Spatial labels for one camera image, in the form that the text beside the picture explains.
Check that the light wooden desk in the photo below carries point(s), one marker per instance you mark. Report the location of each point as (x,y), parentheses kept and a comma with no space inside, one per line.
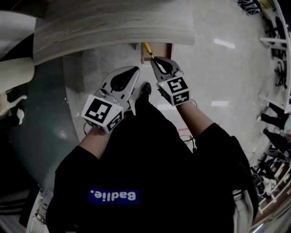
(109,27)

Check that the person's right forearm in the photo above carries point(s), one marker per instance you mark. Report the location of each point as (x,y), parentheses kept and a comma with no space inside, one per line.
(195,120)

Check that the person's black shoe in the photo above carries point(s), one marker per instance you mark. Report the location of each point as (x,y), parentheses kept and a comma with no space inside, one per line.
(145,89)

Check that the black office chair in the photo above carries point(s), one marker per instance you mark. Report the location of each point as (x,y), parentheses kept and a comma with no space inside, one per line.
(280,68)

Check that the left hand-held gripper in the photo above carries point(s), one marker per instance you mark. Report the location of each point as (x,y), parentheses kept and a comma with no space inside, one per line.
(103,111)

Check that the person's black shirt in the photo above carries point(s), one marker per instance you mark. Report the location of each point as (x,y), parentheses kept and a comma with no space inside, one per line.
(147,182)

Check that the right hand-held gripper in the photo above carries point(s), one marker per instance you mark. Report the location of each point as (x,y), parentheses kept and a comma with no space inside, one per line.
(176,91)

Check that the person's left forearm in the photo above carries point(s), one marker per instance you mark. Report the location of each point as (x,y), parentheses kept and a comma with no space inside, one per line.
(95,142)

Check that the person's black trouser leg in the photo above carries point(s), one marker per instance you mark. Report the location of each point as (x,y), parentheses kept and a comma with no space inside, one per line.
(147,113)

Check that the white long desk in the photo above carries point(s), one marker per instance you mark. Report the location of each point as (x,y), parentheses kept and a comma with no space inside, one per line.
(283,45)

